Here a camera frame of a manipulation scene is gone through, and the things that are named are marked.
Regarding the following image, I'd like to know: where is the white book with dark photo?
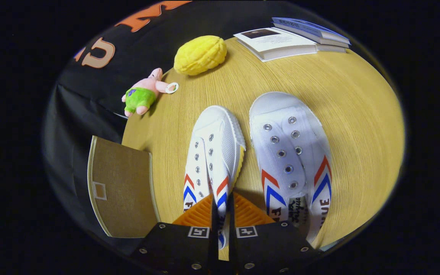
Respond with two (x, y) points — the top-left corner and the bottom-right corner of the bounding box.
(233, 27), (319, 62)

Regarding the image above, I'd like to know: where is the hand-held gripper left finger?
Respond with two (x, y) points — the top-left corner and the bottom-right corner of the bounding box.
(129, 194), (219, 275)

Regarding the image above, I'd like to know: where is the pink starfish plush toy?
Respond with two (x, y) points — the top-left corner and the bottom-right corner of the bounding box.
(121, 68), (180, 117)

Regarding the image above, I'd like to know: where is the blue cover book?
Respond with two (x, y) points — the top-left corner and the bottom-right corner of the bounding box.
(271, 17), (351, 45)

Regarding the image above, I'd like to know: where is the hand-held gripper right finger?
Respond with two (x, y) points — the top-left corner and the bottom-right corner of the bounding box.
(228, 192), (322, 275)

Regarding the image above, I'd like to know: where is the white striped canvas shoe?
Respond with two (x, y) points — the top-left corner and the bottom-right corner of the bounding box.
(183, 105), (246, 251)
(249, 92), (333, 245)

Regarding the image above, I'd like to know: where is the yellow bread plush toy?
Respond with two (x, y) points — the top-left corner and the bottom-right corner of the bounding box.
(173, 35), (228, 76)

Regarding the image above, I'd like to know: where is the plain white book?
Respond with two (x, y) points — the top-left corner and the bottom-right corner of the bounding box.
(315, 43), (349, 54)

